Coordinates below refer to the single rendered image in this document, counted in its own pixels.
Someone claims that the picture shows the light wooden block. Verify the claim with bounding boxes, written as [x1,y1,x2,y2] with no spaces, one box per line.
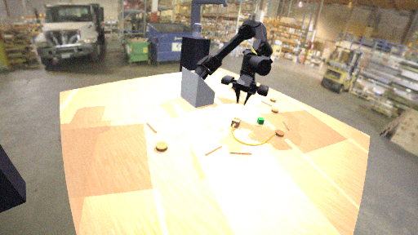
[231,117,241,129]

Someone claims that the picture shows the green block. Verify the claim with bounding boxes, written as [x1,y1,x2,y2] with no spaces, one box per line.
[257,117,265,125]

